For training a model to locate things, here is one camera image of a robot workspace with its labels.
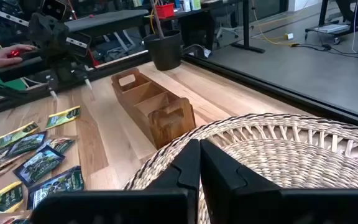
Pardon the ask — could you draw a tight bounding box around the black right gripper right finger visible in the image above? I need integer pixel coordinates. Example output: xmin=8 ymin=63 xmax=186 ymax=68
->
xmin=200 ymin=138 xmax=358 ymax=224

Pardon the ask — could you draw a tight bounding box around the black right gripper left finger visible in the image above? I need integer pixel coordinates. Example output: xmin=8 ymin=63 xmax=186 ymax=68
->
xmin=30 ymin=138 xmax=201 ymax=224

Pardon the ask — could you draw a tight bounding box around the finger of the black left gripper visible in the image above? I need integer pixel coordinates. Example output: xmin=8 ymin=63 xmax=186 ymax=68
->
xmin=28 ymin=12 xmax=51 ymax=54
xmin=50 ymin=15 xmax=71 ymax=55

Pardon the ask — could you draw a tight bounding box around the dark blue tea packet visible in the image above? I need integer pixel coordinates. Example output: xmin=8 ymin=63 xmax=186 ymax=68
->
xmin=26 ymin=166 xmax=85 ymax=211
xmin=12 ymin=145 xmax=65 ymax=188
xmin=6 ymin=131 xmax=48 ymax=158

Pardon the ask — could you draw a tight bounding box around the yellow-green tea packet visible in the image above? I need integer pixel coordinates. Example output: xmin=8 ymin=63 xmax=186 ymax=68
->
xmin=0 ymin=121 xmax=40 ymax=147
xmin=45 ymin=105 xmax=82 ymax=130
xmin=0 ymin=181 xmax=25 ymax=220

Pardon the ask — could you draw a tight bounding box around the wooden tea organizer box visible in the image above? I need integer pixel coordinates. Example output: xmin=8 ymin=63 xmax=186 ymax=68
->
xmin=110 ymin=67 xmax=197 ymax=150

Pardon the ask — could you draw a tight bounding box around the dark grey desk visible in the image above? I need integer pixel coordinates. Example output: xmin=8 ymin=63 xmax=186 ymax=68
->
xmin=63 ymin=9 xmax=149 ymax=38
xmin=0 ymin=57 xmax=74 ymax=83

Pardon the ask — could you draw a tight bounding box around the black lever with white tip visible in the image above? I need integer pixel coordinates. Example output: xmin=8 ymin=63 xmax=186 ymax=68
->
xmin=45 ymin=73 xmax=59 ymax=101
xmin=81 ymin=70 xmax=93 ymax=91

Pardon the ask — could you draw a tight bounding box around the green mat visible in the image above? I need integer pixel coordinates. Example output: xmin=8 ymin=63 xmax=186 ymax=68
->
xmin=0 ymin=46 xmax=27 ymax=103

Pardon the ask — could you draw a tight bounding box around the round woven wicker tray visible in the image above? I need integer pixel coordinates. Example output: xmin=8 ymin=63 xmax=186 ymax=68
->
xmin=121 ymin=112 xmax=358 ymax=224

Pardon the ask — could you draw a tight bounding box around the green potted plant black pot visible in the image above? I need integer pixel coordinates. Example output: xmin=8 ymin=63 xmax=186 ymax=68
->
xmin=143 ymin=0 xmax=183 ymax=72

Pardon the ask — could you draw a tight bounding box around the red plastic basket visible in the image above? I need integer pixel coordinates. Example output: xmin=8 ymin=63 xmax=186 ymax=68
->
xmin=155 ymin=2 xmax=176 ymax=19

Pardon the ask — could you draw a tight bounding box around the grey office chair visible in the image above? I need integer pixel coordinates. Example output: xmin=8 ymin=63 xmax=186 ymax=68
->
xmin=211 ymin=7 xmax=256 ymax=43

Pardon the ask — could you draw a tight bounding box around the black office desk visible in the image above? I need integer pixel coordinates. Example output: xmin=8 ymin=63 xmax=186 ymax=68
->
xmin=178 ymin=0 xmax=265 ymax=54

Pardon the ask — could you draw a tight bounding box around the white flat device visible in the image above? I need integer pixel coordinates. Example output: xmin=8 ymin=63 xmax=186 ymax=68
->
xmin=314 ymin=24 xmax=351 ymax=34

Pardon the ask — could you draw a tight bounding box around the black rolling stand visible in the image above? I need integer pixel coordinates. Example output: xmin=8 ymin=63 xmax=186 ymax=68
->
xmin=305 ymin=0 xmax=358 ymax=44

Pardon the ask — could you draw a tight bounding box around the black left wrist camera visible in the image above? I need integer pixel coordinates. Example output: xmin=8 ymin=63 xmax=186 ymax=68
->
xmin=40 ymin=0 xmax=68 ymax=20

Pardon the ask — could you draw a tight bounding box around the black aluminium table frame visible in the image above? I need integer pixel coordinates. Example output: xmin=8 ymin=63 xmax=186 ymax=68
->
xmin=0 ymin=49 xmax=358 ymax=133

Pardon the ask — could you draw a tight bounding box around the black floor cable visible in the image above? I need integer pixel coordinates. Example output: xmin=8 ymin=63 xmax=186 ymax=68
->
xmin=290 ymin=42 xmax=358 ymax=68

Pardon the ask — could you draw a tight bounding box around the long yellow cable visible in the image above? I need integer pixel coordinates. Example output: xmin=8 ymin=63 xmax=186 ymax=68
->
xmin=252 ymin=0 xmax=300 ymax=47

